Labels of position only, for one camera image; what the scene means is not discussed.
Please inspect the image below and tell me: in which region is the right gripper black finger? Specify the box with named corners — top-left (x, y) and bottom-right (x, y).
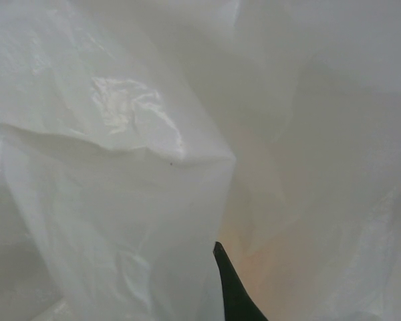
top-left (213, 241), bottom-right (271, 321)

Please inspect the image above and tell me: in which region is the white plastic bag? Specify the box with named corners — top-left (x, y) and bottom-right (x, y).
top-left (0, 0), bottom-right (401, 321)

